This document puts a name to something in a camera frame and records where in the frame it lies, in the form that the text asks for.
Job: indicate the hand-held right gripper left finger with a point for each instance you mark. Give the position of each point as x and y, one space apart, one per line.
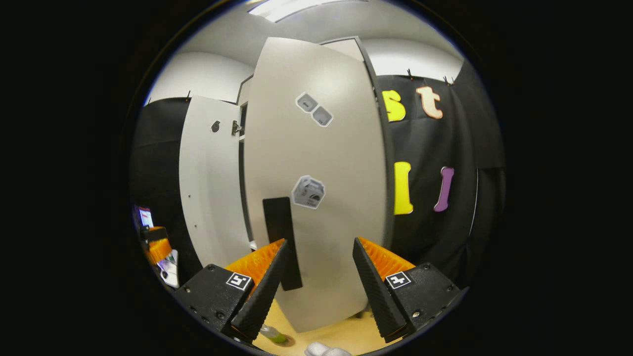
264 291

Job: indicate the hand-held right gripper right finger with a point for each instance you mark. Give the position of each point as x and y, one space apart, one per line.
376 291

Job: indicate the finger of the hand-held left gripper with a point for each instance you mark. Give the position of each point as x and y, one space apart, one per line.
159 249

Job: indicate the green label bottle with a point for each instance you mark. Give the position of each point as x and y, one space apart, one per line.
278 337

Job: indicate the round wooden coaster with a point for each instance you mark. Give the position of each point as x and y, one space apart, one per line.
291 341

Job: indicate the white cabinet door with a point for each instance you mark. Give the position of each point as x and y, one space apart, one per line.
336 158
212 188

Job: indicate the white and grey cabinet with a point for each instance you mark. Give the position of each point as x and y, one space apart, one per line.
346 48

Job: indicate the white plastic object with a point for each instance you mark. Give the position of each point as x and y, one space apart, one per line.
170 272

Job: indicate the small lit screen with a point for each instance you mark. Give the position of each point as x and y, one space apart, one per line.
145 216

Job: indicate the black backdrop cloth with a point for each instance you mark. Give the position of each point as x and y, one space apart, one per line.
430 237

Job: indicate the ceiling light panel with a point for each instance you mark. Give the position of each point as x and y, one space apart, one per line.
296 7

